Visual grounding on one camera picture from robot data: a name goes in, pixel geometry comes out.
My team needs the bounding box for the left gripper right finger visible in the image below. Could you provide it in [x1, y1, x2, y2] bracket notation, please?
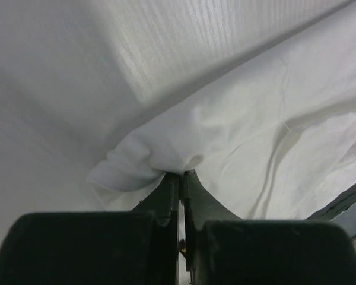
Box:
[182, 170, 356, 284]

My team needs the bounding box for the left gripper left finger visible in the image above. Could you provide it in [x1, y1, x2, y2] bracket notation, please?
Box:
[0, 173, 180, 284]

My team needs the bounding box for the white t shirt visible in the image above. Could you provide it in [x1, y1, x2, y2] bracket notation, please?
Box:
[85, 29, 356, 222]

